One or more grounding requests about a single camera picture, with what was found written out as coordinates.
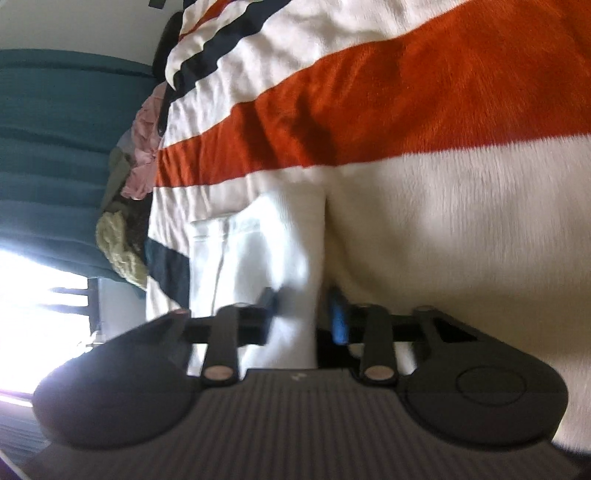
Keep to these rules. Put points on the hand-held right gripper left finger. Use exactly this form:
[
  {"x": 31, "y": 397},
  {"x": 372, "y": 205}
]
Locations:
[{"x": 271, "y": 301}]

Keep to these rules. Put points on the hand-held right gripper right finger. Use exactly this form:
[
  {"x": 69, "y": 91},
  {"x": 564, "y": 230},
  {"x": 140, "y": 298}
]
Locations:
[{"x": 339, "y": 318}]

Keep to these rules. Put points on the white garment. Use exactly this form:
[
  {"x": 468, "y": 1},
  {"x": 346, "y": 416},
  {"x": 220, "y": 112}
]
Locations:
[{"x": 258, "y": 258}]

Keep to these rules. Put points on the dark patterned cloth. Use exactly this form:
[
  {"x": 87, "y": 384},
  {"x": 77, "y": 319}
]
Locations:
[{"x": 136, "y": 221}]

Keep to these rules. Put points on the green knitted cloth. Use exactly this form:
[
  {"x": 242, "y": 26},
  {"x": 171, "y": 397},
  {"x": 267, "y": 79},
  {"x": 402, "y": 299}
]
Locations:
[{"x": 115, "y": 242}]

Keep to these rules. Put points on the olive cloth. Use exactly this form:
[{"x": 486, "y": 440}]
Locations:
[{"x": 117, "y": 173}]

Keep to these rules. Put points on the pink cloth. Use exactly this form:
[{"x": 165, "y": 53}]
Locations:
[{"x": 145, "y": 129}]

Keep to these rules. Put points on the orange white navy striped blanket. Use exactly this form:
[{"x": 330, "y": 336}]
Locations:
[{"x": 415, "y": 115}]

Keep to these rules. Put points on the teal curtain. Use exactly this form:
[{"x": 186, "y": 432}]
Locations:
[{"x": 46, "y": 138}]

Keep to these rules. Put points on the dark window frame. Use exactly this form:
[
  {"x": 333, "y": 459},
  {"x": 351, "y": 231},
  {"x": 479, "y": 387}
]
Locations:
[{"x": 92, "y": 304}]

